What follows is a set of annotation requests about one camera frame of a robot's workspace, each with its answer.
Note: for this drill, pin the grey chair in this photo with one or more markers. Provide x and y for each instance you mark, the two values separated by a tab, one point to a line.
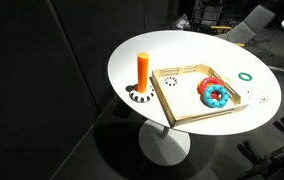
248	25

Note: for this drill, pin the orange cylinder peg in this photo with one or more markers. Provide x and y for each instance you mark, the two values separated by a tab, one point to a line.
143	71

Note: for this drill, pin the wooden box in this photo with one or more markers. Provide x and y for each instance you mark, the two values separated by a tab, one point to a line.
208	117

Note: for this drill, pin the robot mount with clamps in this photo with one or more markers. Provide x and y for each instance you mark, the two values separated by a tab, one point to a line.
282	160

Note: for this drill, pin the white table pedestal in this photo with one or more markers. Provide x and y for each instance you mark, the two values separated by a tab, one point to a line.
163	146

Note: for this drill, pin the dark metal frame cart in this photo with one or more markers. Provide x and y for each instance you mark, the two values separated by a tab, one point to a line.
208	13

